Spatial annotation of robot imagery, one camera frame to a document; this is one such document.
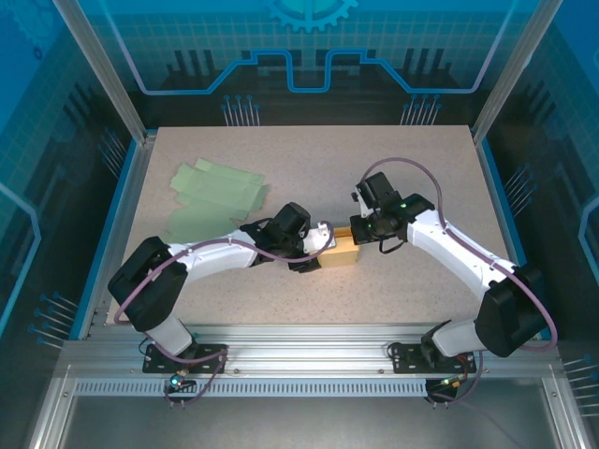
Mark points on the connector with green light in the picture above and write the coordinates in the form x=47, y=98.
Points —
x=178, y=382
x=444, y=384

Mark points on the green paper box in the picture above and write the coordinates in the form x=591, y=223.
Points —
x=215, y=192

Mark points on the yellow paper box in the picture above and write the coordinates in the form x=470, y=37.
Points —
x=341, y=255

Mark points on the aluminium frame beam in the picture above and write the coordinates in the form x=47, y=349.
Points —
x=304, y=351

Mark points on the aluminium side rail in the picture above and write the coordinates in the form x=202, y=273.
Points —
x=118, y=234

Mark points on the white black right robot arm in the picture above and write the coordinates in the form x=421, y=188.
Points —
x=458, y=248

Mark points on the blue table edge strip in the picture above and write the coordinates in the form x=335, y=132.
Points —
x=510, y=234
x=104, y=234

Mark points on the aluminium frame post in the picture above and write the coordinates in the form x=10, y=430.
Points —
x=510, y=70
x=110, y=70

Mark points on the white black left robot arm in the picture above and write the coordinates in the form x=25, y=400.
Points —
x=215, y=257

